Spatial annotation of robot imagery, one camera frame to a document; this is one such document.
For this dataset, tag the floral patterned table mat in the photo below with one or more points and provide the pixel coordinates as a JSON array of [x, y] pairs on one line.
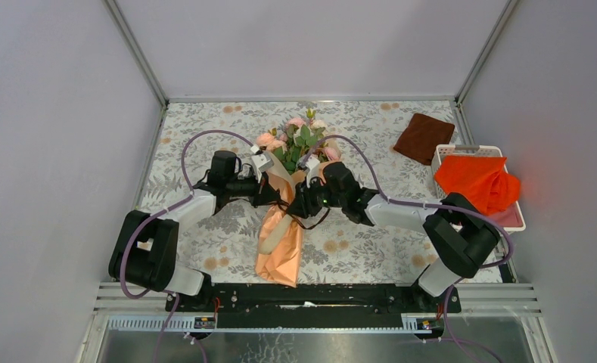
[[336, 251]]

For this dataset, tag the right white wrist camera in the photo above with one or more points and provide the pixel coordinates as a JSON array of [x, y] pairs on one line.
[[311, 167]]

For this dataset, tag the white plastic basket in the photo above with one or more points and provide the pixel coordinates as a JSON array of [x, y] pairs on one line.
[[444, 150]]

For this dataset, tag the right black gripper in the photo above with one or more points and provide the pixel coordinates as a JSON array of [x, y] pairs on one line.
[[303, 204]]

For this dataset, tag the dark brown ribbon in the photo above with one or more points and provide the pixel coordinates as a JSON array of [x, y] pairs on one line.
[[284, 206]]

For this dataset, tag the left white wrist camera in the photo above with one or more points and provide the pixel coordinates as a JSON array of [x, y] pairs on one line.
[[261, 161]]

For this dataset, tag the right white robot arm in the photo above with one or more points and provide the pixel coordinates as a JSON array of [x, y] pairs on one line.
[[461, 238]]

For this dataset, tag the brown towel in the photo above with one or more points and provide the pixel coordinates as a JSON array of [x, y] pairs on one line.
[[421, 137]]

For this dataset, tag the peach wrapping paper sheet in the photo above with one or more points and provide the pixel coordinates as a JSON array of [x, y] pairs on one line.
[[281, 237]]

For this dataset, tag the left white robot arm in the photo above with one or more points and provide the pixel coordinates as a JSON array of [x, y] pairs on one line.
[[145, 251]]

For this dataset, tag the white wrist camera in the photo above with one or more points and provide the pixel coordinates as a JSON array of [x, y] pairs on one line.
[[261, 161], [311, 167]]

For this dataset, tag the pale pink fake flower stem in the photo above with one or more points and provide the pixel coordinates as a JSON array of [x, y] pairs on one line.
[[275, 142]]

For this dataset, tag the orange cloth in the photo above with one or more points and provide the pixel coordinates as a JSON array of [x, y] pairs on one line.
[[483, 181]]

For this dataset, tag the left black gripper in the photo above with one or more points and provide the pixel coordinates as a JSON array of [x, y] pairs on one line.
[[263, 190]]

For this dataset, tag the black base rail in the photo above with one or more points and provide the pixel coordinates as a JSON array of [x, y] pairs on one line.
[[313, 305]]

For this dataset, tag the large pink fake rose stem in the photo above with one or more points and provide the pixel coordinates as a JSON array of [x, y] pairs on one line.
[[294, 128]]

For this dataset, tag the pink fake rose spray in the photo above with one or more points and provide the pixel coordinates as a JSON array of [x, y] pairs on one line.
[[307, 135]]

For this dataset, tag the pink cloth in basket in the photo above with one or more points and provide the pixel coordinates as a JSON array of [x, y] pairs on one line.
[[508, 219]]

